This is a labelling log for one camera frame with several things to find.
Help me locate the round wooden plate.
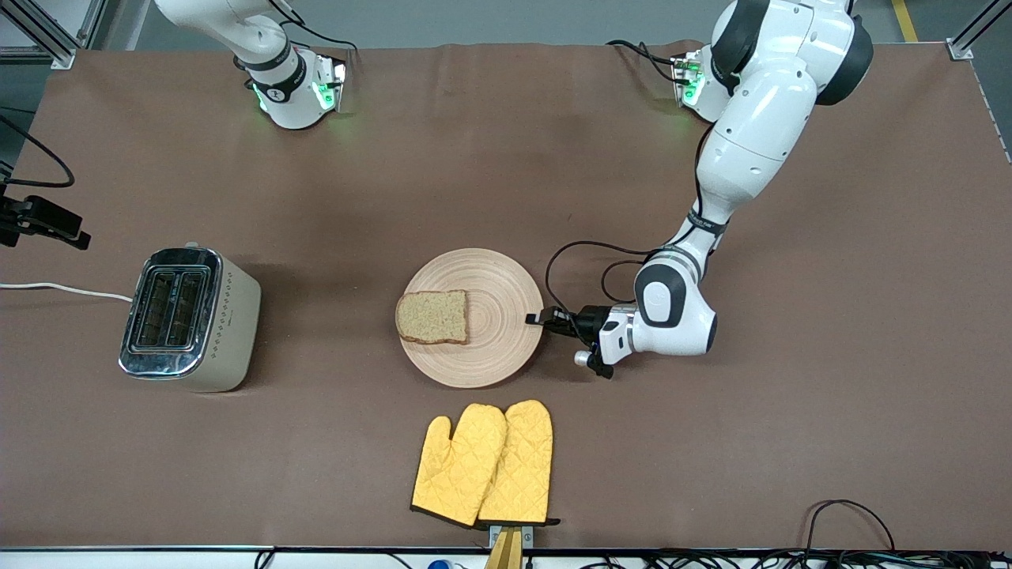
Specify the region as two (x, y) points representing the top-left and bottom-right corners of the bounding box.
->
(398, 247), (546, 388)

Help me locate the brown toast slice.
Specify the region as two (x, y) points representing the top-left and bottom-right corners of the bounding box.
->
(395, 290), (469, 346)

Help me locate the yellow quilted oven mitt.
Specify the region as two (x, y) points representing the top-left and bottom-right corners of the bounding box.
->
(411, 404), (508, 529)
(478, 399), (561, 527)

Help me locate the brown table cover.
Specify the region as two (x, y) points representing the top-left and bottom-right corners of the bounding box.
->
(0, 41), (1012, 551)

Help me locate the beige chrome toaster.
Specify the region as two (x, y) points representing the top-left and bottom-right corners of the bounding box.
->
(119, 243), (262, 394)

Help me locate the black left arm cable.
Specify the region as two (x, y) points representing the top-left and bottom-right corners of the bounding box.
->
(544, 240), (659, 317)

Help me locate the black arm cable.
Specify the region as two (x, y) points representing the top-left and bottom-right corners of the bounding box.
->
(544, 240), (659, 317)
(0, 115), (76, 189)

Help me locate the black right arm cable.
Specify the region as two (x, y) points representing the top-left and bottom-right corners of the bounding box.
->
(0, 115), (76, 189)

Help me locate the white toaster power cord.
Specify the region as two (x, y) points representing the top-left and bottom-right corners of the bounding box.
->
(0, 282), (134, 303)

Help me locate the black base cable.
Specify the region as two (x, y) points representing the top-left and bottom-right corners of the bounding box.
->
(606, 40), (682, 85)

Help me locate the black looped cable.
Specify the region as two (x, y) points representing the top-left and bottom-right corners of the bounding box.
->
(805, 499), (897, 554)

